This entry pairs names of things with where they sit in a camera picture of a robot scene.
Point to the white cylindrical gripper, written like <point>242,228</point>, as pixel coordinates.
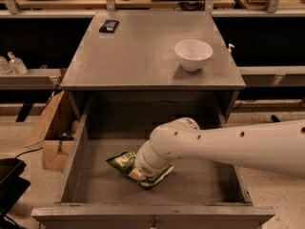
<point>149,168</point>

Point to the green jalapeno chip bag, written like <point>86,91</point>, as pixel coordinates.
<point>125,162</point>

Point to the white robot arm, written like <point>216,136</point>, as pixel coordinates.
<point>275,147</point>

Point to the open grey top drawer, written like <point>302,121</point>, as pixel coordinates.
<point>197,194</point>

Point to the grey cabinet with counter top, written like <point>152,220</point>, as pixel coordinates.
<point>140,56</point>

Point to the white pump dispenser top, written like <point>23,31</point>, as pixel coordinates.
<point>230,47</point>

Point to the open cardboard box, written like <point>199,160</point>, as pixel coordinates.
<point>55,133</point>

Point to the black bin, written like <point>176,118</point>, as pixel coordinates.
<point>12,186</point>

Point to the white ceramic bowl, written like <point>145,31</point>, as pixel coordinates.
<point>192,54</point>

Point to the small black snack packet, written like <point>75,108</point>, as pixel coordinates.
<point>109,26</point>

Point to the black metal stand leg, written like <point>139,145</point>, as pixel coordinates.
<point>274,118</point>

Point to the clear sanitizer pump bottle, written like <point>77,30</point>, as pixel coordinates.
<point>16,64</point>

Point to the clear plastic bottle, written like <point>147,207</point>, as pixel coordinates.
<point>4,65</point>

